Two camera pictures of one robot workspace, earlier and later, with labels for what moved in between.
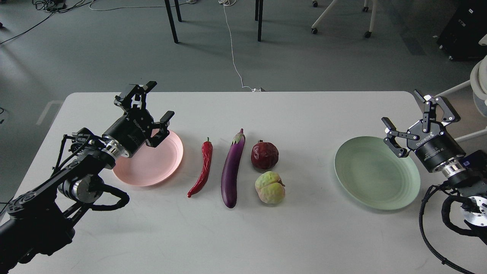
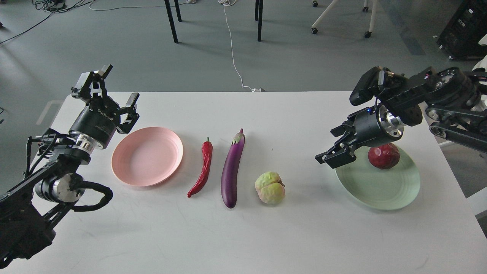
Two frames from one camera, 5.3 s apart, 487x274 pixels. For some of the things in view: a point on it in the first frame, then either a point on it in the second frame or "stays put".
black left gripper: x=131 y=133 to x=98 y=121
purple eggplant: x=231 y=168 stays put
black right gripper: x=435 y=146 to x=367 y=128
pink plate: x=151 y=166 stays put
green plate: x=373 y=172 stays put
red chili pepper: x=207 y=148 stays put
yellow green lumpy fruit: x=270 y=188 stays put
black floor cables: x=53 y=6 stays put
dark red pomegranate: x=264 y=155 to x=384 y=156
